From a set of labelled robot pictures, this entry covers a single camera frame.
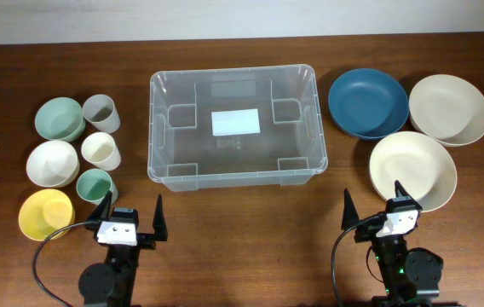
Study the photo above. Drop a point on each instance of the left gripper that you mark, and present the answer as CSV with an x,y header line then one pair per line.
x,y
148,240

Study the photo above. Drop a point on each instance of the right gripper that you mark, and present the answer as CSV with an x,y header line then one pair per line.
x,y
367,230

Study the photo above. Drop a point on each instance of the cream bowl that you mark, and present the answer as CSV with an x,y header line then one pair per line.
x,y
419,163

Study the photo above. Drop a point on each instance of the yellow small bowl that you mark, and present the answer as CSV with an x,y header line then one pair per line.
x,y
44,212

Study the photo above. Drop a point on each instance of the dark blue bowl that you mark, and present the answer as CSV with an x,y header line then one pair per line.
x,y
368,104

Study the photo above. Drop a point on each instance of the beige bowl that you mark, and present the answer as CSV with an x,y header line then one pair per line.
x,y
448,109

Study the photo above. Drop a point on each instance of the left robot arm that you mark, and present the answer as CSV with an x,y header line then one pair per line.
x,y
111,282

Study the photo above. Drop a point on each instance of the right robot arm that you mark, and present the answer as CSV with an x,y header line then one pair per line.
x,y
410,276

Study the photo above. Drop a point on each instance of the clear plastic storage container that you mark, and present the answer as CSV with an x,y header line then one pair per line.
x,y
183,155

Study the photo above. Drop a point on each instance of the white label in container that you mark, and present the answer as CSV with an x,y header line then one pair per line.
x,y
234,123

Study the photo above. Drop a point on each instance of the green cup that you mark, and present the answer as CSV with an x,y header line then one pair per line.
x,y
93,185

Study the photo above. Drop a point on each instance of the cream cup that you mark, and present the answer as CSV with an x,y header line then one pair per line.
x,y
101,150

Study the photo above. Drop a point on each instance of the white small bowl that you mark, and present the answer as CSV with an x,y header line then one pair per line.
x,y
53,164

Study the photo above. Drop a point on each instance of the grey cup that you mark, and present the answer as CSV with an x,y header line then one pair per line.
x,y
101,112

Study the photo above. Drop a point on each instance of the light green small bowl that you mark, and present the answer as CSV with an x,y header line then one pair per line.
x,y
61,119

